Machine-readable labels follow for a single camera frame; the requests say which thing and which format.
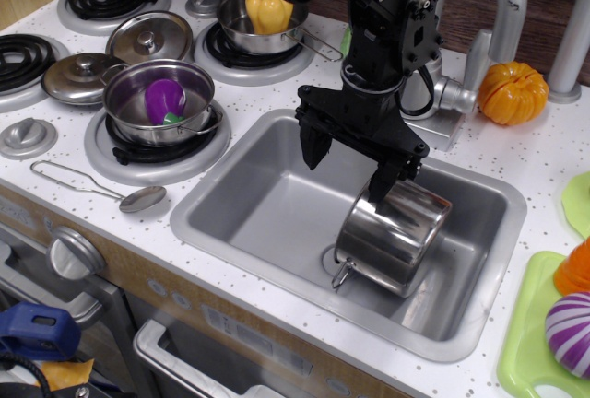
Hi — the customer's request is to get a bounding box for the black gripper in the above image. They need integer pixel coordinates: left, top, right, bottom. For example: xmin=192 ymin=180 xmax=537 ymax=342
xmin=295 ymin=80 xmax=429 ymax=204

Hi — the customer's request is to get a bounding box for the stainless steel pot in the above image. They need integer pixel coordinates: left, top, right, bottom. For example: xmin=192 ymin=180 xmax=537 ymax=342
xmin=331 ymin=180 xmax=453 ymax=298

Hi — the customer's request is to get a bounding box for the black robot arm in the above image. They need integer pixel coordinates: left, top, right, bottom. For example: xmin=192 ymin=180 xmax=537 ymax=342
xmin=287 ymin=0 xmax=441 ymax=203

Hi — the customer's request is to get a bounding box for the grey sink basin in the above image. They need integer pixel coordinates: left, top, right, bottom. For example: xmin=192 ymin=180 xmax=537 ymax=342
xmin=171 ymin=110 xmax=526 ymax=362

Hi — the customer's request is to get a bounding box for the steel pot lid rear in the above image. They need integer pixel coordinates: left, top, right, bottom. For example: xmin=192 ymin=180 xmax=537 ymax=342
xmin=105 ymin=11 xmax=194 ymax=64

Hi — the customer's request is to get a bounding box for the steel pot lid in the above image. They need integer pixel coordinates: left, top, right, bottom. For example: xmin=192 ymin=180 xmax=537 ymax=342
xmin=41 ymin=53 xmax=127 ymax=105
xmin=105 ymin=11 xmax=194 ymax=64

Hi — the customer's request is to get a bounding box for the steel pot lid left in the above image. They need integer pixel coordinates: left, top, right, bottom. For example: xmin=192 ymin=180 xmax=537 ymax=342
xmin=41 ymin=53 xmax=127 ymax=105

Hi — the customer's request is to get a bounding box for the green toy bitter gourd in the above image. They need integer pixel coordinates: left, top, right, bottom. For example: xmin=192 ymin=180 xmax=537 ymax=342
xmin=340 ymin=26 xmax=352 ymax=56

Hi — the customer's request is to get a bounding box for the yellow toy bell pepper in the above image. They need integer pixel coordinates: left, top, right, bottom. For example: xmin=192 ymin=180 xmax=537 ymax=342
xmin=244 ymin=0 xmax=294 ymax=35

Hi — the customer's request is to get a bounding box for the rear right stove burner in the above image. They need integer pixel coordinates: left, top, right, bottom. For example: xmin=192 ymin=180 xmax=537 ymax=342
xmin=194 ymin=23 xmax=314 ymax=87

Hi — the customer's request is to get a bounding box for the stove burner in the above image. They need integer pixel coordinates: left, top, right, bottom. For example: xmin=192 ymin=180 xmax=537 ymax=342
xmin=1 ymin=34 xmax=70 ymax=113
xmin=84 ymin=110 xmax=231 ymax=186
xmin=194 ymin=23 xmax=314 ymax=87
xmin=57 ymin=0 xmax=171 ymax=36

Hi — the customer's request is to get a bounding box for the small steel saucepan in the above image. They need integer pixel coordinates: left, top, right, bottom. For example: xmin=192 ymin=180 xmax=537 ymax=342
xmin=217 ymin=0 xmax=344 ymax=62

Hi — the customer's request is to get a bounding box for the orange toy pumpkin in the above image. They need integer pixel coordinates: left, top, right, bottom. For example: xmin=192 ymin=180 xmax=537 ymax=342
xmin=477 ymin=61 xmax=549 ymax=126

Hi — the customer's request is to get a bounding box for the front stove burner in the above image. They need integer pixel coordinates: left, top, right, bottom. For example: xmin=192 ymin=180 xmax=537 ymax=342
xmin=84 ymin=110 xmax=231 ymax=186

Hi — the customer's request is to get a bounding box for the purple toy eggplant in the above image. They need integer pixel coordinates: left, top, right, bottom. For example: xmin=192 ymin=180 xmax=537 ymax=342
xmin=144 ymin=79 xmax=186 ymax=125

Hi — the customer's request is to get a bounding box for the silver faucet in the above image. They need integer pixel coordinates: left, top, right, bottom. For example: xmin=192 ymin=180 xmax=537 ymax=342
xmin=402 ymin=0 xmax=527 ymax=151

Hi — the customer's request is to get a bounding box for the grey stove knob rear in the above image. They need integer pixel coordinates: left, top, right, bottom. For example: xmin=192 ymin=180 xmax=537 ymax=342
xmin=185 ymin=0 xmax=223 ymax=18

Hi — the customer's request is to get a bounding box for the grey stove knob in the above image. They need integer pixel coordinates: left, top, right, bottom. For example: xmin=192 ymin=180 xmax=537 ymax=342
xmin=1 ymin=118 xmax=58 ymax=159
xmin=185 ymin=0 xmax=223 ymax=18

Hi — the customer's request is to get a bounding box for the grey vertical pole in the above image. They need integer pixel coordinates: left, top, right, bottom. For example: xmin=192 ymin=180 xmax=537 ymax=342
xmin=546 ymin=0 xmax=589 ymax=104

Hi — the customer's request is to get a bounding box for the light green plate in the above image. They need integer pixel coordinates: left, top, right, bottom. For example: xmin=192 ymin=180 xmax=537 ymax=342
xmin=561 ymin=172 xmax=589 ymax=239

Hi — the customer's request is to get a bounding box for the orange plastic cup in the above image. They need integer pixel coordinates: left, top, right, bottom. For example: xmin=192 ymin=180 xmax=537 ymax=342
xmin=553 ymin=239 xmax=589 ymax=296

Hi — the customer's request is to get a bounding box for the green plastic tray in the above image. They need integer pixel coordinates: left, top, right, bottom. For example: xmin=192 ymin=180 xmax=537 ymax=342
xmin=497 ymin=251 xmax=589 ymax=397

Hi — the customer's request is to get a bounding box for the purple white striped toy onion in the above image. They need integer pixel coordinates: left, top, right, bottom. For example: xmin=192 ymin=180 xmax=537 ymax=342
xmin=545 ymin=292 xmax=589 ymax=380

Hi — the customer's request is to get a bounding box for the silver oven knob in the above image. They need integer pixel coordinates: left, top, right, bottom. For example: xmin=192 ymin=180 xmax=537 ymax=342
xmin=46 ymin=226 xmax=106 ymax=281

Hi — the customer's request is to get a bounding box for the rear left stove burner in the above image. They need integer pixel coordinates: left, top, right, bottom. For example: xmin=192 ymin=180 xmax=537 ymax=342
xmin=57 ymin=0 xmax=171 ymax=36

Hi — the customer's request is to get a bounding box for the grey stove knob front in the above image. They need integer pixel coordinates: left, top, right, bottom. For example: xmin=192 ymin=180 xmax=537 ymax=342
xmin=1 ymin=118 xmax=58 ymax=159

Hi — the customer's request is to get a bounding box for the far left stove burner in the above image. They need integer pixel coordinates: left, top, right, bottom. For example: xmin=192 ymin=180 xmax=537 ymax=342
xmin=1 ymin=34 xmax=70 ymax=113

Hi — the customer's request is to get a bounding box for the orange cloth piece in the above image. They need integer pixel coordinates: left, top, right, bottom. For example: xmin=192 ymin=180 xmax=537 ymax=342
xmin=39 ymin=358 xmax=95 ymax=392

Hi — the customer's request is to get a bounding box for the metal spoon wire handle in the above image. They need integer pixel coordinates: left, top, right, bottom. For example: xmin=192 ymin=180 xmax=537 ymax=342
xmin=29 ymin=160 xmax=167 ymax=214

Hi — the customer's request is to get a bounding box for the steel pot with handles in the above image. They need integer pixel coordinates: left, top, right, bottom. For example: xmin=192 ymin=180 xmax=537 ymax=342
xmin=100 ymin=59 xmax=224 ymax=147

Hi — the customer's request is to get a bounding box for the silver oven door handle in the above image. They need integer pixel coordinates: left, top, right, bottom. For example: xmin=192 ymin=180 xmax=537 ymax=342
xmin=133 ymin=320 xmax=282 ymax=398

